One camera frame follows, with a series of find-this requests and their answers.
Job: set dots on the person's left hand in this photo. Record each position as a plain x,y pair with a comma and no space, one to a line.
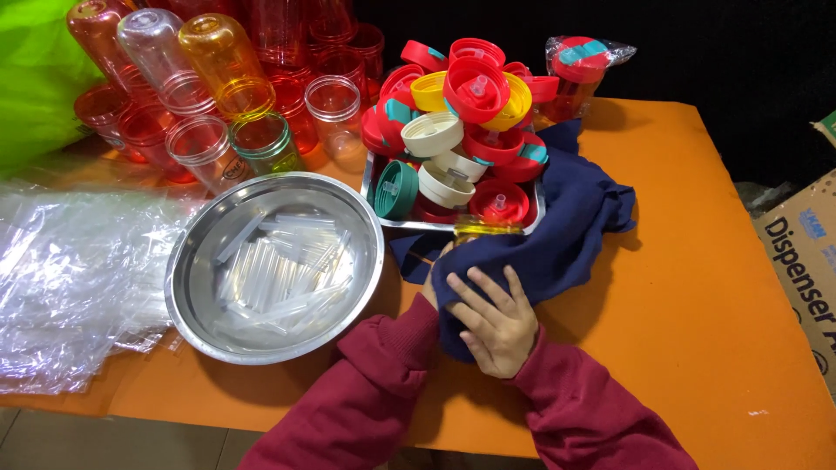
429,287

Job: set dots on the person's right hand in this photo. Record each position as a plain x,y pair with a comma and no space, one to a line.
503,333

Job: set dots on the person's left fingers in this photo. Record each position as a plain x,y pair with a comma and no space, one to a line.
447,249

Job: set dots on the yellow transparent plastic bottle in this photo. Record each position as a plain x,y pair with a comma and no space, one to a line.
486,228

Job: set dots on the navy blue cloth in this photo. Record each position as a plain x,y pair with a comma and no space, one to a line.
568,222

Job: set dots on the steel tray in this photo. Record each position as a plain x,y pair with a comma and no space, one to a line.
418,224

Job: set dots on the heap of coloured bottle lids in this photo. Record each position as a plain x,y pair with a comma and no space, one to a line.
473,91

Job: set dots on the heap of clear plastic straws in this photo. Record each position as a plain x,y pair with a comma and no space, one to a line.
281,274

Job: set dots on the wrapped bottle with red lid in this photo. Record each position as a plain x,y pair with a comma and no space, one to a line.
578,72

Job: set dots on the round steel bowl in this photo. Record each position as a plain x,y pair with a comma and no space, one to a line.
196,287

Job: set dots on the group of transparent plastic bottles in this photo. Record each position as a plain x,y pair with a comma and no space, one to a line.
209,72

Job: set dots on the large brown cardboard box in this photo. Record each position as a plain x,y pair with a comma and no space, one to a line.
806,274

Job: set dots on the pile of clear plastic bags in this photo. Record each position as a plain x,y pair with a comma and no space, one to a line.
72,287

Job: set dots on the small carton with green print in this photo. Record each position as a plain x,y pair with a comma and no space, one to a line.
828,129

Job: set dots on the green plastic bag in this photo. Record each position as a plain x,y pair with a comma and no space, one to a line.
36,85

